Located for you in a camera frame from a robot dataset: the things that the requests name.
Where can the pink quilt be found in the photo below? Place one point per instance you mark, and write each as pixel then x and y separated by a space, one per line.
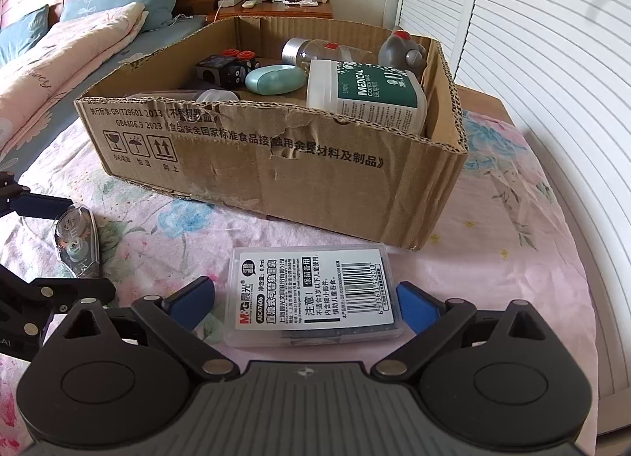
pixel 74 52

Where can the blue bed sheet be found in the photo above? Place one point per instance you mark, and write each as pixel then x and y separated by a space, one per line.
pixel 167 32

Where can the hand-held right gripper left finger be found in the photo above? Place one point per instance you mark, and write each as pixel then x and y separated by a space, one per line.
pixel 190 301

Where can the wooden nightstand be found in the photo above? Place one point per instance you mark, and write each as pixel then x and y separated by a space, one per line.
pixel 296 12

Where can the clear plastic jar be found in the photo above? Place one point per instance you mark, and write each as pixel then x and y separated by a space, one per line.
pixel 214 95

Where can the black block with round hole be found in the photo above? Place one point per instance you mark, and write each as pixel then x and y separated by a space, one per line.
pixel 209 72

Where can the clear correction tape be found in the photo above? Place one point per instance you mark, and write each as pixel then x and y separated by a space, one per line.
pixel 74 239

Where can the pink floral bedsheet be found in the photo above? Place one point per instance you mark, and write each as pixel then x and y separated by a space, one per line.
pixel 148 229

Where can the grey toy figure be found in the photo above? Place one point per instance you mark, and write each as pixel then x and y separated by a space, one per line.
pixel 394 52

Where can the black toy with red caps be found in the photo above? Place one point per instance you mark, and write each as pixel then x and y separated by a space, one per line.
pixel 245 72

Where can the green label cotton swab jar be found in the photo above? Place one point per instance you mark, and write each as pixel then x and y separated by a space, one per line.
pixel 369 91

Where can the silver cap clear bottle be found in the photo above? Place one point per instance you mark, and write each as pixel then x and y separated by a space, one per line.
pixel 300 49

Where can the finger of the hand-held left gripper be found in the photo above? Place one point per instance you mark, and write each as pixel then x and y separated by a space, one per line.
pixel 74 288
pixel 39 204

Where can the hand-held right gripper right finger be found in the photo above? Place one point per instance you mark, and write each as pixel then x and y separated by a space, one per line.
pixel 419 303

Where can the brown cardboard box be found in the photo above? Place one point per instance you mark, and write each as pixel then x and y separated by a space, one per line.
pixel 296 180

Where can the teal oval case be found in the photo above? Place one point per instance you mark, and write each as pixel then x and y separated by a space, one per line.
pixel 273 80

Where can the clear plastic box white label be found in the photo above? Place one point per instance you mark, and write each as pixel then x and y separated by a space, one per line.
pixel 315 288

